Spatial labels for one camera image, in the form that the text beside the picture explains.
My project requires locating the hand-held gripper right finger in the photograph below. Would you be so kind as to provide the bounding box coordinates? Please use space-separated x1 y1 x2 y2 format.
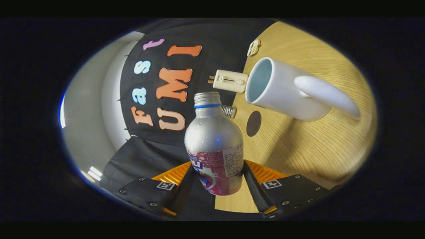
243 159 333 218

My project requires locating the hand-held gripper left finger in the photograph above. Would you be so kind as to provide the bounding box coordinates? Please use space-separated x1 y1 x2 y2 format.
115 162 197 218

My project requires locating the silver juice bottle pink label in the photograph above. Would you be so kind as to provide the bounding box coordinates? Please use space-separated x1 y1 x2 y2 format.
184 92 245 196

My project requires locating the dark round coaster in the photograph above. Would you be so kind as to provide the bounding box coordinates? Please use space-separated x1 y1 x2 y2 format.
246 111 262 137

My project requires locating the white cup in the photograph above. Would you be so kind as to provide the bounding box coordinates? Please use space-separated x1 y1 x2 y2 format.
245 57 361 121

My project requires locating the black backdrop cloth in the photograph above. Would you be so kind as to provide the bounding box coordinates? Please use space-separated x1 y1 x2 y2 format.
100 18 277 220

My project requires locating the wooden table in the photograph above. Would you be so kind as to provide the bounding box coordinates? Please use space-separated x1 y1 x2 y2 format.
214 21 378 213

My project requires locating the ceiling light panel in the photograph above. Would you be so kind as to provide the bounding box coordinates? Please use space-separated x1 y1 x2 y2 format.
88 166 103 182

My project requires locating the white toaster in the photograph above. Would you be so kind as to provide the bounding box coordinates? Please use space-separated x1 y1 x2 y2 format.
212 69 249 94

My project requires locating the white divided dish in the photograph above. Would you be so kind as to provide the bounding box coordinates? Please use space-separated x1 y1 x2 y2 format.
247 39 261 56

